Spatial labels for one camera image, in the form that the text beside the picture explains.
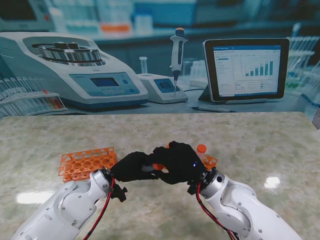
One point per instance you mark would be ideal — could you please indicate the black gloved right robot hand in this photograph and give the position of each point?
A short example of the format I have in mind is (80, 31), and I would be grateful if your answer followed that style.
(182, 162)

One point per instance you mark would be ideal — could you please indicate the orange test tube rack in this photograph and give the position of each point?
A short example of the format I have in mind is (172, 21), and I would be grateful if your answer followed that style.
(210, 161)
(75, 165)

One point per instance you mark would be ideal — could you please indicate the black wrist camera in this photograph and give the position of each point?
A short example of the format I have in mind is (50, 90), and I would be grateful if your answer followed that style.
(193, 188)
(119, 192)

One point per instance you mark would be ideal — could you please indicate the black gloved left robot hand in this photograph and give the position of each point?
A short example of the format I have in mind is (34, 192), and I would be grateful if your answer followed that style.
(132, 167)

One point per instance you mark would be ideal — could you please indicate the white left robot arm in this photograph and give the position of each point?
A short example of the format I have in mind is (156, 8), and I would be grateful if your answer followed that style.
(57, 212)

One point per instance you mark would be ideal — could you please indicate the orange tube cap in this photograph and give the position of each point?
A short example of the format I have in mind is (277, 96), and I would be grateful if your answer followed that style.
(158, 166)
(201, 148)

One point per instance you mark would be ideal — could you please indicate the printed laboratory backdrop banner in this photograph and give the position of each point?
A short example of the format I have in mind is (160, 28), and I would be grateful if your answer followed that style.
(160, 50)

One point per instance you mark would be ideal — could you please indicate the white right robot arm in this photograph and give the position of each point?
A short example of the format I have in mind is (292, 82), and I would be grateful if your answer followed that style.
(245, 210)

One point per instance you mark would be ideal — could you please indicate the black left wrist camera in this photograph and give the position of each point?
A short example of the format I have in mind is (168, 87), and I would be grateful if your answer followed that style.
(119, 192)

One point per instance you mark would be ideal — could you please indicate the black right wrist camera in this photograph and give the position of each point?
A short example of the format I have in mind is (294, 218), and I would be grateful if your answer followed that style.
(193, 188)

